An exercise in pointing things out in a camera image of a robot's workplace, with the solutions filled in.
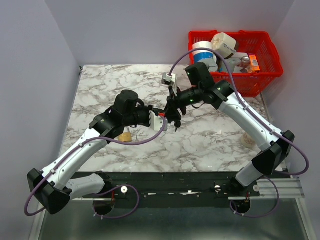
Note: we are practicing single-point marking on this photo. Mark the beige paper roll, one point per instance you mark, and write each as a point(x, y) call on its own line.
point(224, 44)

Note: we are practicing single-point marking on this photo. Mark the black padlock with keys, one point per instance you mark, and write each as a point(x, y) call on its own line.
point(177, 124)

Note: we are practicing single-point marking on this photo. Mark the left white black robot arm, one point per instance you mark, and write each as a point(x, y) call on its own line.
point(54, 187)

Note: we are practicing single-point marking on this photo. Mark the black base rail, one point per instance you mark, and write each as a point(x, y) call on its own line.
point(179, 189)

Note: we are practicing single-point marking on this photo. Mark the white plastic bottle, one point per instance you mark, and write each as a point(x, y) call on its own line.
point(247, 141)

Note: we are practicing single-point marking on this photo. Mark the small metal can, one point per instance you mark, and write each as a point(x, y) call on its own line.
point(246, 60)

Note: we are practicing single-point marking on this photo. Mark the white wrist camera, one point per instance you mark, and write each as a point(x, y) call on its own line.
point(157, 122)
point(171, 81)

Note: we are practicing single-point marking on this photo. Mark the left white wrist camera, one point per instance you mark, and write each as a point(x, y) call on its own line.
point(157, 122)

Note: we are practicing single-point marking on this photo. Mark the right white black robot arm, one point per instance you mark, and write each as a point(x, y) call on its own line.
point(273, 143)

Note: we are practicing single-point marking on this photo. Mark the white blue tape roll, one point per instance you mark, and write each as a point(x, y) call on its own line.
point(202, 51)

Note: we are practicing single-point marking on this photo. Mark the red plastic basket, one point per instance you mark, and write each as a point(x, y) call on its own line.
point(259, 43)

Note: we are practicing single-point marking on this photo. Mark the aluminium frame rail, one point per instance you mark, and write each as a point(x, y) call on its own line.
point(288, 188)

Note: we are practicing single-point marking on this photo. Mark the grey box in basket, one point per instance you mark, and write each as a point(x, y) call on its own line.
point(230, 63)

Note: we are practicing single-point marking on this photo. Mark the large brass padlock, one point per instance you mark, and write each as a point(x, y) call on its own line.
point(126, 136)

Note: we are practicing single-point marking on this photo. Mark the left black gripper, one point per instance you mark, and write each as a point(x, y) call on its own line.
point(147, 109)

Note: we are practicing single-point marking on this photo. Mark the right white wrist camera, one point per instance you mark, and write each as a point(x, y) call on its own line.
point(171, 81)

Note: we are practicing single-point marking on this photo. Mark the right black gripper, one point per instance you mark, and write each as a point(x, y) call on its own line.
point(173, 103)

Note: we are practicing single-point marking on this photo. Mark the orange small box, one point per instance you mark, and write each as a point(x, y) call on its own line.
point(254, 63)

